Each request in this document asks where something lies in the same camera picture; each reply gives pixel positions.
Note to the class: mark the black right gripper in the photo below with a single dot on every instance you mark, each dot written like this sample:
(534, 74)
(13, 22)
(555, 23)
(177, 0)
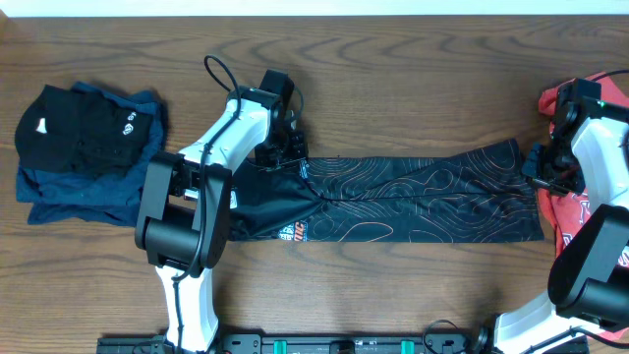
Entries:
(533, 168)

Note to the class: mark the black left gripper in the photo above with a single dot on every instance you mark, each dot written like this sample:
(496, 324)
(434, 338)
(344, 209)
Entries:
(300, 142)

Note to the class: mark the black printed cycling jersey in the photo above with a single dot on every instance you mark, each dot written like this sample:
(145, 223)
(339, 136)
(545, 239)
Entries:
(478, 196)

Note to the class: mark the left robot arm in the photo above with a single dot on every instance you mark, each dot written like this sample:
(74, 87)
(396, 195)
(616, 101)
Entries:
(184, 218)

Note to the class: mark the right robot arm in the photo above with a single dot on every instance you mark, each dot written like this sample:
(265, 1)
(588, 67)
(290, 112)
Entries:
(587, 289)

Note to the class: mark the red printed t-shirt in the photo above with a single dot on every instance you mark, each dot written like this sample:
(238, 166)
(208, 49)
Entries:
(567, 215)

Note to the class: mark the folded navy blue shirt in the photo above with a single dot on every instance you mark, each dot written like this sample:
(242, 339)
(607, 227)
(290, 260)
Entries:
(110, 198)

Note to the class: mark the folded black shirt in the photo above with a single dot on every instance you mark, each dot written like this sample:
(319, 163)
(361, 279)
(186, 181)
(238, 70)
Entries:
(81, 132)

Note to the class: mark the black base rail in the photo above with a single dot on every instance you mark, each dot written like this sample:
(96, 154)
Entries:
(435, 341)

